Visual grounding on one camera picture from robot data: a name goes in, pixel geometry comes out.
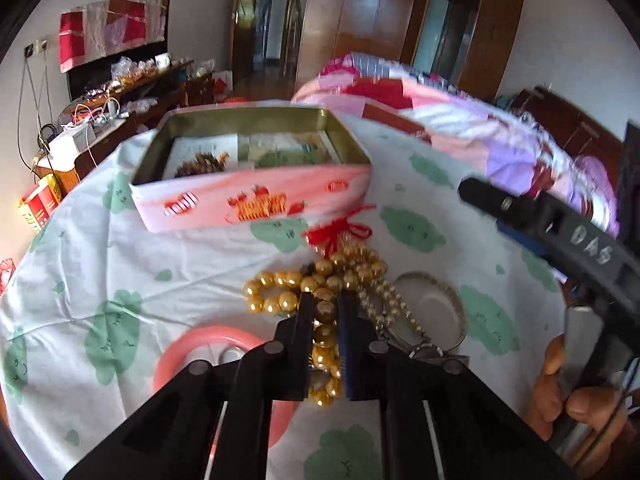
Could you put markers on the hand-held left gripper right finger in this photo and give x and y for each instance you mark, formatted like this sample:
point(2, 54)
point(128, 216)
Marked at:
point(345, 340)

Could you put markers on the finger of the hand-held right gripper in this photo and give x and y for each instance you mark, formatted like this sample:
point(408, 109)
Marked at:
point(522, 240)
point(505, 202)

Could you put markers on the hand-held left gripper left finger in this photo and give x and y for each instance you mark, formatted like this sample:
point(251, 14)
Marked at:
point(306, 312)

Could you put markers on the pearl bead strand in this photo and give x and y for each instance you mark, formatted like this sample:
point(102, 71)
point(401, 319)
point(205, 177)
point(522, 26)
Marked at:
point(395, 300)

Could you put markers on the silver wristwatch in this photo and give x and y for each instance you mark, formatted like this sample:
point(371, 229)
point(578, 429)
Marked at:
point(425, 351)

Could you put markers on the red knotted tassel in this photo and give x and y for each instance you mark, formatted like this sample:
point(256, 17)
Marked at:
point(332, 232)

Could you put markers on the pink bangle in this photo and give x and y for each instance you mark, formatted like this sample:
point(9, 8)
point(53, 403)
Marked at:
point(170, 360)

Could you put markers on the pink tin box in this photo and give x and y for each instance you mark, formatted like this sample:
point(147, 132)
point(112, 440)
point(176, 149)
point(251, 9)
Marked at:
point(210, 205)

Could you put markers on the person's right hand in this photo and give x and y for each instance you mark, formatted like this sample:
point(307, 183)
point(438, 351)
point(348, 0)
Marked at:
point(547, 385)

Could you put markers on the wooden bed headboard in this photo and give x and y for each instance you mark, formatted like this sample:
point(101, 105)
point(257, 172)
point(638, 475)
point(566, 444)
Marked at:
point(575, 125)

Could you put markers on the pink patchwork quilt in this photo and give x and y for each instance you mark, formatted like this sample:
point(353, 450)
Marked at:
point(450, 110)

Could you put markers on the white green-cloud tablecloth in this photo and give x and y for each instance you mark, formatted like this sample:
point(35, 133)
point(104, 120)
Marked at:
point(150, 260)

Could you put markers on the green printed card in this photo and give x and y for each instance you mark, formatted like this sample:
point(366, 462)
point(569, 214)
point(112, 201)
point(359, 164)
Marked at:
point(285, 147)

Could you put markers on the white paper sheet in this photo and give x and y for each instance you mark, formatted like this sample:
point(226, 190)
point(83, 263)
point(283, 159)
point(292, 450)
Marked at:
point(192, 146)

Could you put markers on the brown wooden wardrobe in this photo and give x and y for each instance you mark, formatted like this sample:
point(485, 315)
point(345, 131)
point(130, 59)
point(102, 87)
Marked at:
point(390, 10)

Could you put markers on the red and white gift bag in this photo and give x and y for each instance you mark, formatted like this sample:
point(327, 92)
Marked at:
point(223, 87)

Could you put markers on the wooden television cabinet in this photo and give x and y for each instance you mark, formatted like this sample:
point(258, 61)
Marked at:
point(165, 95)

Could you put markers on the yellow and red carton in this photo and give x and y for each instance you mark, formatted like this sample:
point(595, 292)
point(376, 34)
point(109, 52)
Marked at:
point(42, 205)

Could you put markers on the white box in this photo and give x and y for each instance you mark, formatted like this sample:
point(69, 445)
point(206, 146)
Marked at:
point(72, 142)

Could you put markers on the white mug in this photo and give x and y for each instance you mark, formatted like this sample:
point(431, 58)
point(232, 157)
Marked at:
point(162, 61)

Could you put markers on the wooden door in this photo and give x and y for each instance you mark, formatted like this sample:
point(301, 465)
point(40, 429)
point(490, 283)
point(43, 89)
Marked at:
point(245, 20)

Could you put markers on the red patterned bag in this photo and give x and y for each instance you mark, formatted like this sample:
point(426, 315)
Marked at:
point(6, 275)

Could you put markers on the clear plastic bag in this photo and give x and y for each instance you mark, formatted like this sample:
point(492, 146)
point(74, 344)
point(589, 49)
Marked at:
point(121, 69)

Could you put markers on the black television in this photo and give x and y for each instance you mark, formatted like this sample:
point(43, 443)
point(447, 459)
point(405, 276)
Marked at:
point(95, 77)

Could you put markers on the red patchwork cover cloth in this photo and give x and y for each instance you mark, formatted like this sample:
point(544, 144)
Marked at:
point(100, 25)

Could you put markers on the wall socket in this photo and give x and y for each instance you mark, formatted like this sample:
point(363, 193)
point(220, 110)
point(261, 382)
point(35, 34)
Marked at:
point(36, 48)

